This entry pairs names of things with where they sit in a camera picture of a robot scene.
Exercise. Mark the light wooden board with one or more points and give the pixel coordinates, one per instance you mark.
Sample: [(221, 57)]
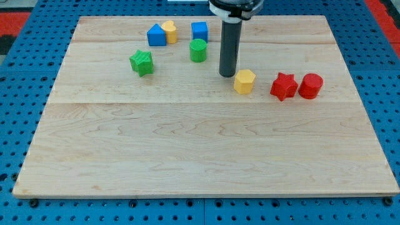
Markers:
[(184, 132)]

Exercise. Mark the green star block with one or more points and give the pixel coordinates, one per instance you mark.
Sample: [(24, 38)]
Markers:
[(142, 62)]

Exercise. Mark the blue triangle block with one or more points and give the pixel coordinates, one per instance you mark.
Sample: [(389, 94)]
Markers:
[(156, 36)]

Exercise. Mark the red cylinder block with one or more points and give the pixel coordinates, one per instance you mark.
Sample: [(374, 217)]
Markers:
[(310, 86)]

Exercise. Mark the green cylinder block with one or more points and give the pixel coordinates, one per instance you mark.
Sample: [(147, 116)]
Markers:
[(198, 50)]

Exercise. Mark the yellow hexagon block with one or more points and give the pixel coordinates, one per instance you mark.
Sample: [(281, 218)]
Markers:
[(244, 81)]

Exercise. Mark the red star block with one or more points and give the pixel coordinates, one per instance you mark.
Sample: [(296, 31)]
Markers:
[(284, 86)]

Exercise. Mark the yellow heart block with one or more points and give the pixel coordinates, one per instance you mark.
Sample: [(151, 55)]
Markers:
[(170, 31)]

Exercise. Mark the blue cube block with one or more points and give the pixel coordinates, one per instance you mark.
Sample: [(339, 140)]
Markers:
[(200, 30)]

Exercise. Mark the black white robot arm flange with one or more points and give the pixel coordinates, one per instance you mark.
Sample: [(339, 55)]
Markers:
[(235, 11)]

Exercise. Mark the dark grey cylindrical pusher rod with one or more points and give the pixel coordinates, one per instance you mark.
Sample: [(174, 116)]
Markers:
[(229, 47)]

